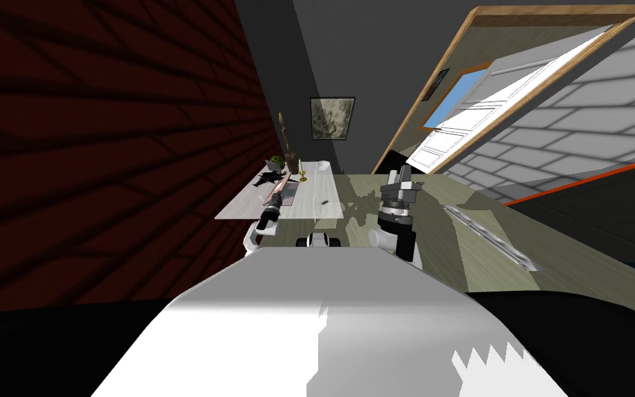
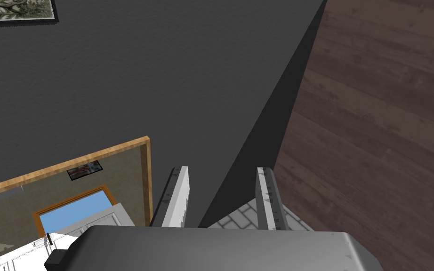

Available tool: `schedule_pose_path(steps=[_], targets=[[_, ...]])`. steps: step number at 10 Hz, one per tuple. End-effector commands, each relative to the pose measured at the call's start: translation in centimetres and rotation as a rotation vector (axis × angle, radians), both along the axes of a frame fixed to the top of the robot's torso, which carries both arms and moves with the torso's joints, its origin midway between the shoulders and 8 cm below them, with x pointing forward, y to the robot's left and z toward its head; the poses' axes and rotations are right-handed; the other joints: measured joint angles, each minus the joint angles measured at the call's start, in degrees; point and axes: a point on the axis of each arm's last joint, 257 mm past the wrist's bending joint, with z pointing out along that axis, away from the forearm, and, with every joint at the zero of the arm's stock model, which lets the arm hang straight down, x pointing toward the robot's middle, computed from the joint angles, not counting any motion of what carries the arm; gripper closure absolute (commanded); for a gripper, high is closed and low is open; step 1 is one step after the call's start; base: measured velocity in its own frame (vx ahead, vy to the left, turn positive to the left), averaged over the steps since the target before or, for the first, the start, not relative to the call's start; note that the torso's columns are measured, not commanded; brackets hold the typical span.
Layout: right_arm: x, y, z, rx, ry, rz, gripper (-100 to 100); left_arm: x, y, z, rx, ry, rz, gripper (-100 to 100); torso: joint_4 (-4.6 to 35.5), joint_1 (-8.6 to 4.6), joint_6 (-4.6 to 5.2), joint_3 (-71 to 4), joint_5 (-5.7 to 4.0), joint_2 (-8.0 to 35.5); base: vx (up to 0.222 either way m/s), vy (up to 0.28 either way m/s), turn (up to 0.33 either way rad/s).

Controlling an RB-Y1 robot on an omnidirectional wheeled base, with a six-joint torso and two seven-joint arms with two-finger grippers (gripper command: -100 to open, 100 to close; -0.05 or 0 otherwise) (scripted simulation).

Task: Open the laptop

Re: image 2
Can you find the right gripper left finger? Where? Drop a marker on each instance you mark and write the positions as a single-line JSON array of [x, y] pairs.
[[175, 203]]

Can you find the blue window with orange frame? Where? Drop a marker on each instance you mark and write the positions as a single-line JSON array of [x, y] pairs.
[[72, 210]]

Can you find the white panelled door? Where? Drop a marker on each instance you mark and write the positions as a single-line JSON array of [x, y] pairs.
[[21, 256]]

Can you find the small dark framed picture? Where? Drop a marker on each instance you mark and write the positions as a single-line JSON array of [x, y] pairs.
[[84, 170]]

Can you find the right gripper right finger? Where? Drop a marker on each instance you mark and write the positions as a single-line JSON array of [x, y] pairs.
[[268, 203]]

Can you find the framed landscape picture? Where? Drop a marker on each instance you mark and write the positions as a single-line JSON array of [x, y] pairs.
[[11, 9]]

